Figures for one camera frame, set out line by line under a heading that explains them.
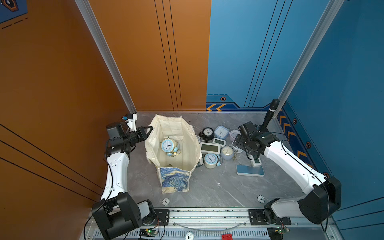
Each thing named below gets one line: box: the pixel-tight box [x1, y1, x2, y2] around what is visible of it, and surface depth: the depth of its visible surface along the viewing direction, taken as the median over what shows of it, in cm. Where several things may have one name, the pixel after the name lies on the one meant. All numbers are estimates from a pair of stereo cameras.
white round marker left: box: [162, 197, 170, 206], surface depth 80 cm
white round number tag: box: [185, 232, 194, 240], surface depth 65 cm
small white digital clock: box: [212, 137, 227, 148], surface depth 101 cm
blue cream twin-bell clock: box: [202, 152, 221, 169], surface depth 91 cm
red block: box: [221, 234, 233, 240], surface depth 69 cm
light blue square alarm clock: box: [214, 125, 230, 140], surface depth 105 cm
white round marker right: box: [257, 195, 266, 204], surface depth 81 cm
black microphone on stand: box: [260, 98, 280, 132], surface depth 90 cm
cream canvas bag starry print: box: [145, 114, 204, 194], surface depth 83 cm
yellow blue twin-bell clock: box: [160, 136, 182, 157], surface depth 91 cm
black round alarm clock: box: [199, 127, 214, 142], surface depth 104 cm
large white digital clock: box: [200, 142, 221, 155], surface depth 96 cm
